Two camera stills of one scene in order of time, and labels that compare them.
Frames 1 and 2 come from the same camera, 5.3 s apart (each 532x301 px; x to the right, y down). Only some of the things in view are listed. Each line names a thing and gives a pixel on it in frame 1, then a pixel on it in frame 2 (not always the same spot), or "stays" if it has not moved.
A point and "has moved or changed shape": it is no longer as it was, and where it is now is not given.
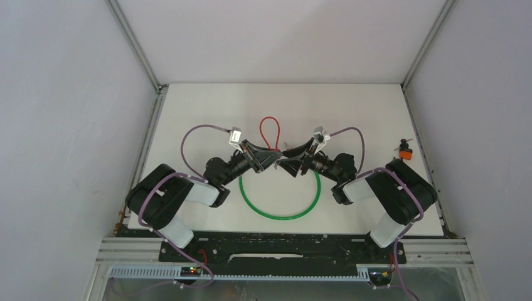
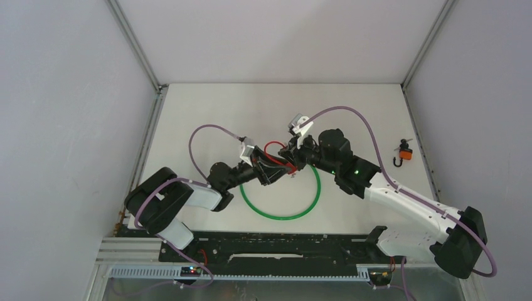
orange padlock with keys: x=404 y=152 stays
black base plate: x=283 y=249 stays
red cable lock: x=261 y=123 has moved or changed shape
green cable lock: x=280 y=218 stays
